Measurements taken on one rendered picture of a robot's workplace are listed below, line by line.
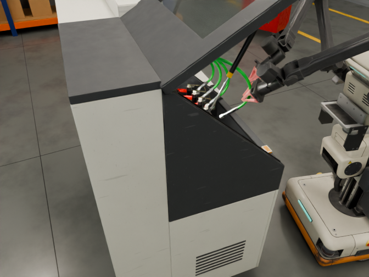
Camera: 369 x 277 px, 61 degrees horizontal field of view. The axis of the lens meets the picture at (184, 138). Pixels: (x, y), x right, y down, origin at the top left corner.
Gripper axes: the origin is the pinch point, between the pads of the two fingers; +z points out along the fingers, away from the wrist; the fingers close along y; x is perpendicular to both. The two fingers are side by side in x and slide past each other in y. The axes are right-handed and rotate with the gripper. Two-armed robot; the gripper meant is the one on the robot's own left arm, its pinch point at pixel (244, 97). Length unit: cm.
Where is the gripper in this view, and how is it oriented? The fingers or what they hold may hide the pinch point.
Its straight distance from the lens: 146.0
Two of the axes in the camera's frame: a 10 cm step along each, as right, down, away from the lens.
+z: -6.5, 2.7, 7.1
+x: 6.9, 6.1, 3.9
